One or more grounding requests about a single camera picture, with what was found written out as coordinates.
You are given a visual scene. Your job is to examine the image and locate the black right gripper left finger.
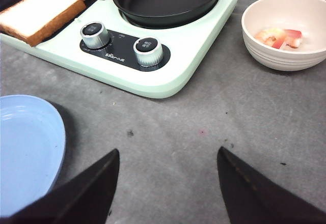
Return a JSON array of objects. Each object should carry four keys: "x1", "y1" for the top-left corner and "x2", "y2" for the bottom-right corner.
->
[{"x1": 10, "y1": 149, "x2": 120, "y2": 223}]

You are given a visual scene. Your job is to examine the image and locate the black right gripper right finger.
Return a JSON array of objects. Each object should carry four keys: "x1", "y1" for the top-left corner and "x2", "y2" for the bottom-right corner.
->
[{"x1": 216, "y1": 147, "x2": 325, "y2": 223}]

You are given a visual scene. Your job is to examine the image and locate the orange shrimp pieces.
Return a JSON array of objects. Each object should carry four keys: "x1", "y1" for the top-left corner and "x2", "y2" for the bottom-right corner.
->
[{"x1": 255, "y1": 28, "x2": 303, "y2": 49}]

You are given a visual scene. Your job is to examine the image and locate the beige ribbed bowl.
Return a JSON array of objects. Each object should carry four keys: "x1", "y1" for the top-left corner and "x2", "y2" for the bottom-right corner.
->
[{"x1": 241, "y1": 0, "x2": 325, "y2": 71}]

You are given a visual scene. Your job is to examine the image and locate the mint green breakfast maker base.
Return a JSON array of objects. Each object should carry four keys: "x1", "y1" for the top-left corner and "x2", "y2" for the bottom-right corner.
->
[{"x1": 1, "y1": 0, "x2": 238, "y2": 98}]

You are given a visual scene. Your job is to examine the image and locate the blue plate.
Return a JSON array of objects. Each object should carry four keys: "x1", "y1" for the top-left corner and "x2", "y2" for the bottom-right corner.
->
[{"x1": 1, "y1": 95, "x2": 66, "y2": 217}]

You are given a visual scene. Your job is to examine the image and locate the right silver control knob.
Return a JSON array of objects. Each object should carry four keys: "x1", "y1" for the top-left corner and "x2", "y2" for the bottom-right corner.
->
[{"x1": 133, "y1": 37, "x2": 164, "y2": 67}]

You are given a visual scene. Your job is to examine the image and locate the silver control knob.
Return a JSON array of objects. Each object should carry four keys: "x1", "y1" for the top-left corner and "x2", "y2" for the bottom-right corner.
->
[
  {"x1": 133, "y1": 37, "x2": 164, "y2": 67},
  {"x1": 80, "y1": 21, "x2": 111, "y2": 49}
]

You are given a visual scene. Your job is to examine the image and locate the left silver control knob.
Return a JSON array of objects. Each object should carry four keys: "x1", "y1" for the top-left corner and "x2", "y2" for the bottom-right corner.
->
[{"x1": 80, "y1": 21, "x2": 111, "y2": 49}]

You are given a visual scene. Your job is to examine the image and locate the black frying pan green handle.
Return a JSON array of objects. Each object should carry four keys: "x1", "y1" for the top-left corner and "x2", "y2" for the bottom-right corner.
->
[{"x1": 113, "y1": 0, "x2": 218, "y2": 29}]

